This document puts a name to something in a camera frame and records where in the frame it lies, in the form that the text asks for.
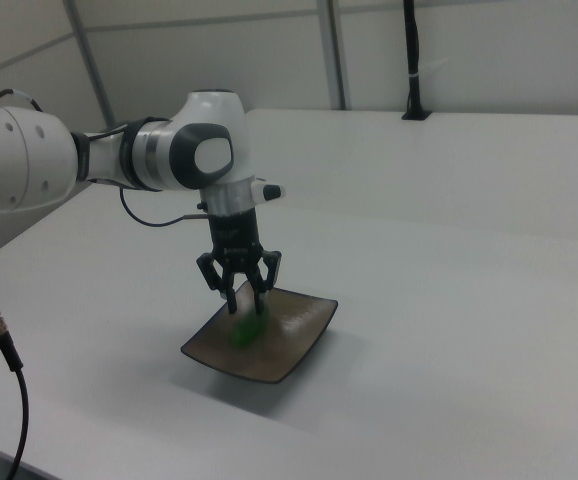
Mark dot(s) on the square brown ceramic plate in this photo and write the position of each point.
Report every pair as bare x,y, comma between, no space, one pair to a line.
289,340

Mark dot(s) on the grey partition frame post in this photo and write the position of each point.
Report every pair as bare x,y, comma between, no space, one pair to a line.
91,65
333,55

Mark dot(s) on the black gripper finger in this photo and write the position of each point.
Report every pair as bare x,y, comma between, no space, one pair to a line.
265,275
216,275

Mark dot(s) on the black pole with base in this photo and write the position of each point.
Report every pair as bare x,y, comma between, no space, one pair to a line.
412,50

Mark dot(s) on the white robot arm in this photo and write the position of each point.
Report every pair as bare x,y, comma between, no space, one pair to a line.
19,155

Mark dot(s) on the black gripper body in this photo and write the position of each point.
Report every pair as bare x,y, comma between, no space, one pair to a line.
234,235

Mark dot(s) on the green cucumber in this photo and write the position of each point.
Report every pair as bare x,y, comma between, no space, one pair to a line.
248,330

